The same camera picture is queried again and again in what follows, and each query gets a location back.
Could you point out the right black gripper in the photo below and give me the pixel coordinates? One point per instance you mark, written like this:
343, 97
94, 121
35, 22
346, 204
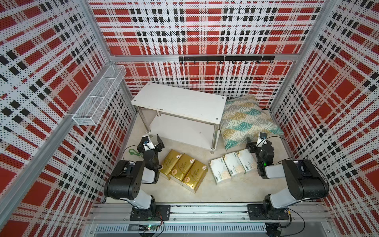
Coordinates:
254, 148

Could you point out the gold tissue pack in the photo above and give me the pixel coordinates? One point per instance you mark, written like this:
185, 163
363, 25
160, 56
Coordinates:
182, 168
168, 163
195, 176

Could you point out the white tissue pack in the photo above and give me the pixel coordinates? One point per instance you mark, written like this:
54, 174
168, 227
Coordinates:
233, 164
220, 171
247, 160

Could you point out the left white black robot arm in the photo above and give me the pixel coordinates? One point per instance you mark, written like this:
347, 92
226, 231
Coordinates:
127, 177

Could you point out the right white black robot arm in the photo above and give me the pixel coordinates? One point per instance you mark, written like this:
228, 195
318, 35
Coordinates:
304, 181

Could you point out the white two-tier shelf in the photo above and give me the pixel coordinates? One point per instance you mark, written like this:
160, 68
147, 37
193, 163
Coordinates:
182, 115

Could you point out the green gold patterned cushion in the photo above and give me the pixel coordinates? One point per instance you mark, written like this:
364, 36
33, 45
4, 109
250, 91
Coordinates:
243, 118

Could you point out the green circuit board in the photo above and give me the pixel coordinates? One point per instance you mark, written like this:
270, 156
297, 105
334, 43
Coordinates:
148, 228

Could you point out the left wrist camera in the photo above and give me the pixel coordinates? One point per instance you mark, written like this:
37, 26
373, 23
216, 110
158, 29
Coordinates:
147, 143

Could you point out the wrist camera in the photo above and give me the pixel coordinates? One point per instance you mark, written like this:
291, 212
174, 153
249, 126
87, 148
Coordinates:
147, 143
262, 137

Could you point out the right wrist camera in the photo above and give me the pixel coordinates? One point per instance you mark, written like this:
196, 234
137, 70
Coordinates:
262, 137

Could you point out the green figure keychain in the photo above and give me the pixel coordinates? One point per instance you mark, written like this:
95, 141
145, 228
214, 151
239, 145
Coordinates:
133, 152

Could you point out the white wire mesh basket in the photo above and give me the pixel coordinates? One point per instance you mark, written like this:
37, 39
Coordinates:
94, 106

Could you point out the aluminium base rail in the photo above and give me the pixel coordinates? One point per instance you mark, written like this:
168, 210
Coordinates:
233, 219

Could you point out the black wall hook rail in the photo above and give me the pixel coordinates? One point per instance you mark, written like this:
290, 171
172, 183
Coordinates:
257, 58

